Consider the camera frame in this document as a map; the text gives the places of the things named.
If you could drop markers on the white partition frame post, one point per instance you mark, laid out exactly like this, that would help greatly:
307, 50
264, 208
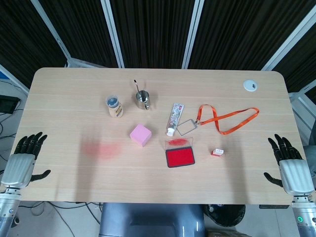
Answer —
288, 42
113, 34
193, 34
53, 34

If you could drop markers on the printed toothpaste tube white cap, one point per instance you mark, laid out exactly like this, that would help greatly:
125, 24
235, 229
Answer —
174, 116

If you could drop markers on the black desk control panel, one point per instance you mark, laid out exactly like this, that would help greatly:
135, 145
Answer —
274, 206

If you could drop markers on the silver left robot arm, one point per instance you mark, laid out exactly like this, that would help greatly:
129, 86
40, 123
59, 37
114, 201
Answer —
8, 212

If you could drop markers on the clear badge holder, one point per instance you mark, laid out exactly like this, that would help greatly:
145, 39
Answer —
186, 127

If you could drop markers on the black trash bin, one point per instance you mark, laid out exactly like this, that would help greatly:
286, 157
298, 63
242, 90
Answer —
225, 214

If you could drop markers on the beige sauce bottle clear cap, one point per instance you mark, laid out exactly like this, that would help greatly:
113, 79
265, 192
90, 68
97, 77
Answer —
115, 108

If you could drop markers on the red ink pad clear lid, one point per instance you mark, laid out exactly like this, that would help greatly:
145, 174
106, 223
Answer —
180, 158

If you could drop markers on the grey robot torso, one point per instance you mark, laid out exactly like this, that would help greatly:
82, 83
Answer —
153, 219

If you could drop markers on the black power adapter box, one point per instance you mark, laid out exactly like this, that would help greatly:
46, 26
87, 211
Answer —
8, 103

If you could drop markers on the metal spoon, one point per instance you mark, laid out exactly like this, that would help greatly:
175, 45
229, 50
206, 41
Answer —
136, 85

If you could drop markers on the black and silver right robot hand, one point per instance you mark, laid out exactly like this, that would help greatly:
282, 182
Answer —
295, 172

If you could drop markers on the stainless steel cup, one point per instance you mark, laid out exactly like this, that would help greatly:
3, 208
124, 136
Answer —
142, 100

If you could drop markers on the pink foam cube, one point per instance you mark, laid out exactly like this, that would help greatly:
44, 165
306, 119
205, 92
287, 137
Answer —
140, 134

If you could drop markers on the small red white stamp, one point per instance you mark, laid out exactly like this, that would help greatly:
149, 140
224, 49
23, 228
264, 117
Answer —
218, 152

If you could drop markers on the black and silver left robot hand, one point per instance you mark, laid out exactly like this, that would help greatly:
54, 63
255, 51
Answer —
18, 168

